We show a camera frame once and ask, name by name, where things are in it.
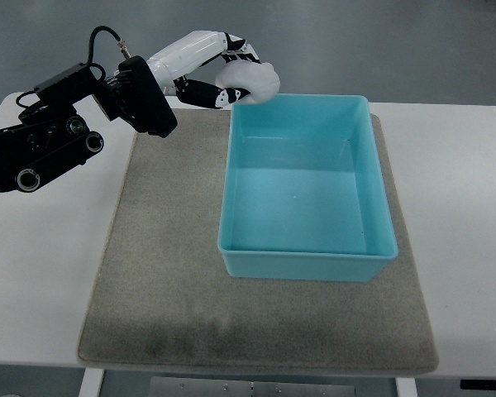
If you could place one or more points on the metal base plate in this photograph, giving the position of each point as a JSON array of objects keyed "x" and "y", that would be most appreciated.
[{"x": 170, "y": 386}]

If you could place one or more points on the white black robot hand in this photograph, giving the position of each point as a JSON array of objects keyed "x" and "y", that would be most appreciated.
[{"x": 172, "y": 65}]

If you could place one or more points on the grey felt mat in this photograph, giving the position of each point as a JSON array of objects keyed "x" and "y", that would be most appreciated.
[{"x": 163, "y": 300}]

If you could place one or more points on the white plush toy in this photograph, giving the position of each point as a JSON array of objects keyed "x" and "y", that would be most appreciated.
[{"x": 260, "y": 80}]

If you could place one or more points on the blue plastic box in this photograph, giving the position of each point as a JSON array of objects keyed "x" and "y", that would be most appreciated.
[{"x": 304, "y": 195}]

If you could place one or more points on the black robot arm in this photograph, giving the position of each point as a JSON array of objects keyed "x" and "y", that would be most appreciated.
[{"x": 52, "y": 138}]

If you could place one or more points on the black table control panel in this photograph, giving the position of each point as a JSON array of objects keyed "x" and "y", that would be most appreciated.
[{"x": 478, "y": 384}]

